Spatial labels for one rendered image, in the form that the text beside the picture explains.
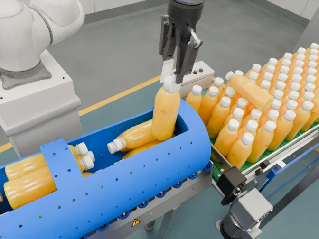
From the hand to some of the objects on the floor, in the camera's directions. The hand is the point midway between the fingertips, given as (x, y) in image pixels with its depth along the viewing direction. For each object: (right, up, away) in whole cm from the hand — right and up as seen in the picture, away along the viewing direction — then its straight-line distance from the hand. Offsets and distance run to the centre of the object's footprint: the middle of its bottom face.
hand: (171, 77), depth 66 cm
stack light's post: (+50, -99, +108) cm, 155 cm away
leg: (-3, -95, +103) cm, 140 cm away
